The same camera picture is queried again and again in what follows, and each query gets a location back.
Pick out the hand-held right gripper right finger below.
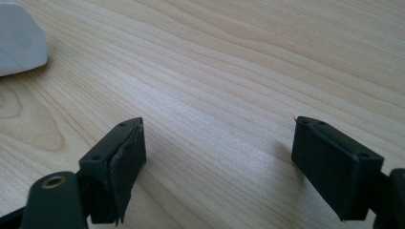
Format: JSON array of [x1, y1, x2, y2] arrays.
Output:
[[290, 115, 385, 222]]

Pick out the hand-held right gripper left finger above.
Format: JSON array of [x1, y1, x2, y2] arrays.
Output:
[[77, 116, 148, 226]]

